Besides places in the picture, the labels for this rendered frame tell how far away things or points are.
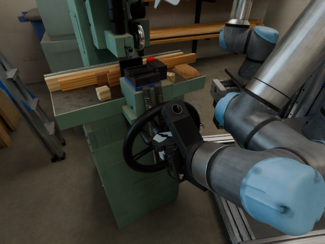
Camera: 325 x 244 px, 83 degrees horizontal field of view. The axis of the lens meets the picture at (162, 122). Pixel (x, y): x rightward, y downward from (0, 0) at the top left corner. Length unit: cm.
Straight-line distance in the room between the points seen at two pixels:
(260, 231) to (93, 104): 102
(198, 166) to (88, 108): 46
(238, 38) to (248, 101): 71
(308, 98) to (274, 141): 63
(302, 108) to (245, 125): 64
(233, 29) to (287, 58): 70
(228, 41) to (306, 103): 45
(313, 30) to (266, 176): 24
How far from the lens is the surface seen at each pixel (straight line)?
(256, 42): 104
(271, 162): 24
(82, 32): 93
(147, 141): 49
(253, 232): 120
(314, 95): 96
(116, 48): 73
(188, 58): 96
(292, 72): 36
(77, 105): 68
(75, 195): 156
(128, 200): 113
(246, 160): 25
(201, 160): 29
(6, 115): 233
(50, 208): 158
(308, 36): 37
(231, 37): 105
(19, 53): 324
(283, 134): 33
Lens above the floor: 124
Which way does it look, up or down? 38 degrees down
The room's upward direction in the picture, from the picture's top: straight up
